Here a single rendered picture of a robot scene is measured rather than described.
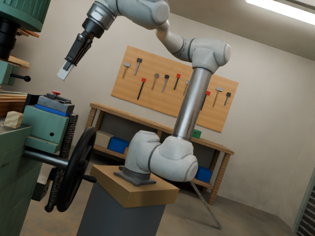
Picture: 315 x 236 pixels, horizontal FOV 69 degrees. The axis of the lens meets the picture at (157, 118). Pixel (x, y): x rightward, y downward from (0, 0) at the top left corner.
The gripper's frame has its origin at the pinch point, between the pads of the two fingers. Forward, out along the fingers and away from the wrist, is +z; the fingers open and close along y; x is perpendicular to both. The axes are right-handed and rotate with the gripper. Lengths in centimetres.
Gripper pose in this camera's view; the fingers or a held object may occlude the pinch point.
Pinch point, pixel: (65, 70)
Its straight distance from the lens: 91.4
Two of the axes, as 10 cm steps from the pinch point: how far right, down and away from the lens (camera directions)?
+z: -5.5, 8.3, 0.1
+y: 1.0, 0.7, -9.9
